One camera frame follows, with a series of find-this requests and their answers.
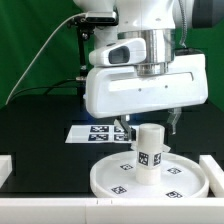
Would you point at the black camera on stand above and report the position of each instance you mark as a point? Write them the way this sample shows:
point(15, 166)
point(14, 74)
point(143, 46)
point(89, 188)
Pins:
point(85, 24)

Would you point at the white left rail block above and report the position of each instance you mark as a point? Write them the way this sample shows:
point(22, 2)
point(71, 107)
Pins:
point(5, 168)

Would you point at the white cross-shaped table base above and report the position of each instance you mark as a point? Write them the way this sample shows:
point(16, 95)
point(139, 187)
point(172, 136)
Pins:
point(166, 148)

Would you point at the white right rail block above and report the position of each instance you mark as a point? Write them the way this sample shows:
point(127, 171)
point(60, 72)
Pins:
point(214, 173)

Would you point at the white sheet with markers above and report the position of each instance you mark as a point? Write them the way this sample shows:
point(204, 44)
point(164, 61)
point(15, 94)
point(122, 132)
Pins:
point(96, 134)

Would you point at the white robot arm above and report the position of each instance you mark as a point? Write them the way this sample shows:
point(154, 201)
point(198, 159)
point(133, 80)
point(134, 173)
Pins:
point(141, 62)

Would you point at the white round table top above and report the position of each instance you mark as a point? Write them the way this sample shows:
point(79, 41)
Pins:
point(115, 176)

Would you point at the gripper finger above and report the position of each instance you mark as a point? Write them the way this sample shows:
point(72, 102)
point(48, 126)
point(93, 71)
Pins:
point(129, 131)
point(174, 115)

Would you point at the white rail block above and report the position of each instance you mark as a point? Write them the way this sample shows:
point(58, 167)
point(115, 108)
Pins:
point(214, 173)
point(5, 168)

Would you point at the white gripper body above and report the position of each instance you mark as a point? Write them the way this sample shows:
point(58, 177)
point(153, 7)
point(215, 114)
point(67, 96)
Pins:
point(120, 91)

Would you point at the white front rail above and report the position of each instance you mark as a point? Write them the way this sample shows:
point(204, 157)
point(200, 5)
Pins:
point(111, 211)

